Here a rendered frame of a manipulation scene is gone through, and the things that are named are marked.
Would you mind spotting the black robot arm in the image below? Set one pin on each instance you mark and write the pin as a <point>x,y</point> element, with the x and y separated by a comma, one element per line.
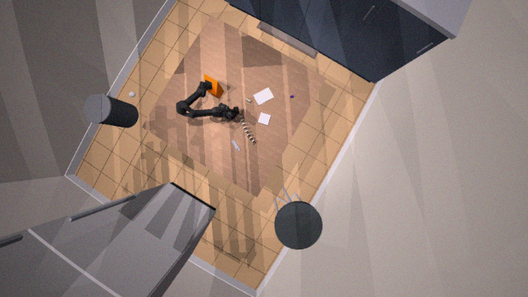
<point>220,111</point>

